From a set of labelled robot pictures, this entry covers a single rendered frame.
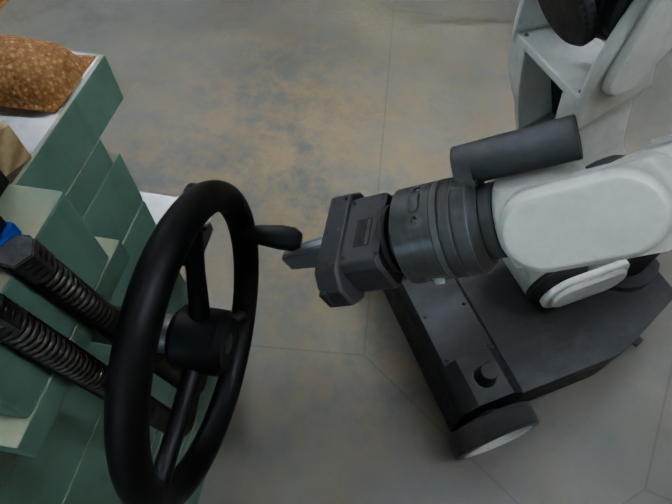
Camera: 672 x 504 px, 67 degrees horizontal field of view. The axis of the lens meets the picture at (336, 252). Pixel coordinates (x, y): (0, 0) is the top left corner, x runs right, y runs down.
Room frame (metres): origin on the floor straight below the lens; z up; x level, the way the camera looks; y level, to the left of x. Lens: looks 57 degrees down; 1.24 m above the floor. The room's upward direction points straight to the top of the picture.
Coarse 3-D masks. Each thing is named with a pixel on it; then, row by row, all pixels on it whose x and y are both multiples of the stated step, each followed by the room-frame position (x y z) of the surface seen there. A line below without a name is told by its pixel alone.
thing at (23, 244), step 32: (0, 256) 0.17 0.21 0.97; (32, 256) 0.17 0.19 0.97; (64, 288) 0.17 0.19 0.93; (0, 320) 0.13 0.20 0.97; (32, 320) 0.14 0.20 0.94; (96, 320) 0.17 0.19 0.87; (32, 352) 0.13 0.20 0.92; (64, 352) 0.14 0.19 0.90; (96, 384) 0.13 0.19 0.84; (160, 416) 0.14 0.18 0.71; (192, 416) 0.17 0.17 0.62
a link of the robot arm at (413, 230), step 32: (416, 192) 0.28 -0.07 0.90; (352, 224) 0.28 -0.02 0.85; (384, 224) 0.27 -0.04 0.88; (416, 224) 0.25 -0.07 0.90; (320, 256) 0.25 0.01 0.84; (352, 256) 0.25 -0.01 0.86; (384, 256) 0.24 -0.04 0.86; (416, 256) 0.23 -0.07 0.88; (320, 288) 0.23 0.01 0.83; (352, 288) 0.23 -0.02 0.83; (384, 288) 0.23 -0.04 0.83
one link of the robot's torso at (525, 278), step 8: (512, 264) 0.59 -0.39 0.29; (512, 272) 0.59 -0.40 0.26; (520, 272) 0.56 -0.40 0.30; (528, 272) 0.53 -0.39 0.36; (536, 272) 0.53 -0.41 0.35; (544, 272) 0.54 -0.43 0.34; (552, 272) 0.54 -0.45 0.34; (560, 272) 0.54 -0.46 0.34; (568, 272) 0.54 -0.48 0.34; (576, 272) 0.54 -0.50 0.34; (584, 272) 0.55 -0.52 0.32; (520, 280) 0.56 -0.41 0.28; (528, 280) 0.53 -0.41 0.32; (536, 280) 0.53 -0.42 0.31; (544, 280) 0.53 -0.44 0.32; (552, 280) 0.53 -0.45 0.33; (560, 280) 0.53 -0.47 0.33; (528, 288) 0.53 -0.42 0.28; (536, 288) 0.52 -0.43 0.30; (544, 288) 0.52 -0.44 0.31; (528, 296) 0.52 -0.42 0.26; (536, 296) 0.52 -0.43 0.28
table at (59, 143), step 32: (96, 64) 0.46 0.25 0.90; (96, 96) 0.43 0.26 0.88; (32, 128) 0.36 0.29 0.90; (64, 128) 0.37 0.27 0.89; (96, 128) 0.41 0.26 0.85; (32, 160) 0.32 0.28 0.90; (64, 160) 0.35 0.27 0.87; (64, 192) 0.33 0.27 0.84; (128, 256) 0.25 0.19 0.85; (96, 288) 0.21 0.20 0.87; (64, 384) 0.13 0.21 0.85; (0, 416) 0.10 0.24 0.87; (32, 416) 0.10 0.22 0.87; (0, 448) 0.08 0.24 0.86; (32, 448) 0.08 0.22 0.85
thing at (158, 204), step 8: (144, 192) 0.52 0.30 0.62; (144, 200) 0.50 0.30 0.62; (152, 200) 0.50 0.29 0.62; (160, 200) 0.50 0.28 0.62; (168, 200) 0.50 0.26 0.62; (152, 208) 0.49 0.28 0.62; (160, 208) 0.49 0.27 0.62; (168, 208) 0.49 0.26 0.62; (152, 216) 0.47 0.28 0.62; (160, 216) 0.47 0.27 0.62; (208, 232) 0.49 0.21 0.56; (208, 240) 0.48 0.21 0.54; (184, 264) 0.43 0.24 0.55
